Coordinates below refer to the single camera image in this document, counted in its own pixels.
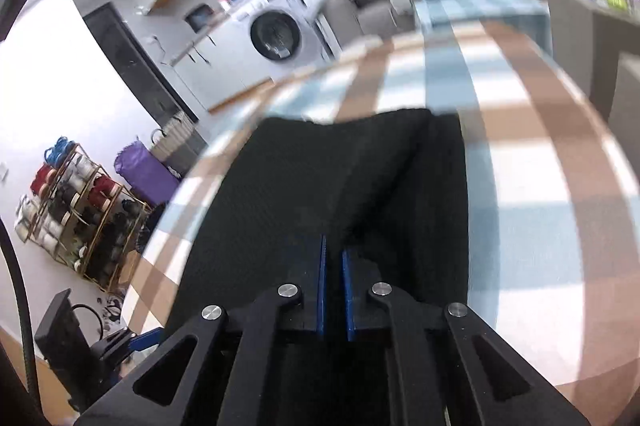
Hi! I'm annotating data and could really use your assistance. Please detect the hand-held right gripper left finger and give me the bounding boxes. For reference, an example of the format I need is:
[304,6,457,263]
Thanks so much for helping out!
[75,233,328,426]

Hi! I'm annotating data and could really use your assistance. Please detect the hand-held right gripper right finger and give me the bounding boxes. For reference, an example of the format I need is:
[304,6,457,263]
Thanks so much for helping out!
[341,250,593,426]

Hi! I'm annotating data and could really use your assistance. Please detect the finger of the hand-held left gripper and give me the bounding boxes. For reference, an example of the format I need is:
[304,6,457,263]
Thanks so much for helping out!
[127,328,166,353]

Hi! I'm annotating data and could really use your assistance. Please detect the black knit sweater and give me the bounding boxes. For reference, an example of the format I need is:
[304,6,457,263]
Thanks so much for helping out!
[167,108,471,342]

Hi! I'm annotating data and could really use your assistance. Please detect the wooden shoe rack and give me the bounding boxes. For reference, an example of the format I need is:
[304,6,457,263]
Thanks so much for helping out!
[15,136,151,294]

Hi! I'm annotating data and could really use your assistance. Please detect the purple bag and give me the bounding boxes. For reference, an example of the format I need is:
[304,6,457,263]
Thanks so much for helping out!
[114,143,181,207]

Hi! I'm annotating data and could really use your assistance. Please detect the woven laundry basket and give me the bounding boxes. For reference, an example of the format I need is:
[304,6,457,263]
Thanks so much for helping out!
[150,111,208,174]

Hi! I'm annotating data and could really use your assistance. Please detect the plaid blanket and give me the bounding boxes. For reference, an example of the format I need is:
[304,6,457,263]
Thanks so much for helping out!
[122,0,640,402]

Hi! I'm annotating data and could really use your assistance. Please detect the white lower cabinets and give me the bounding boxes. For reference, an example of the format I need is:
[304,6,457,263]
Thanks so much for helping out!
[170,18,273,112]

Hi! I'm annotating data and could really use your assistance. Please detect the white washing machine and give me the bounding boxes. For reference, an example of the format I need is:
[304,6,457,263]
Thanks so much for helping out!
[235,0,333,79]

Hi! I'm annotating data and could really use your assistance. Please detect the black door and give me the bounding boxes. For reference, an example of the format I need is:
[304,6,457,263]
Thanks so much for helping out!
[82,3,201,142]

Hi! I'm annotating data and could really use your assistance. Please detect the black pot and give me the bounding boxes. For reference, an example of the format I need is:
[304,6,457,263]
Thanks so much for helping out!
[184,4,213,32]

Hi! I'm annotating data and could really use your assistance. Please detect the teal plaid covered table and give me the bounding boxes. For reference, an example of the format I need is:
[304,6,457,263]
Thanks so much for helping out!
[415,0,553,57]

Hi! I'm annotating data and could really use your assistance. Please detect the grey low cabinet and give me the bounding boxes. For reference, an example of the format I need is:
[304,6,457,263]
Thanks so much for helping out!
[590,51,640,132]

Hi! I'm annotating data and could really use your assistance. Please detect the black cable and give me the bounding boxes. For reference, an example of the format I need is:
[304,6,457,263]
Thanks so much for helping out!
[0,221,46,426]

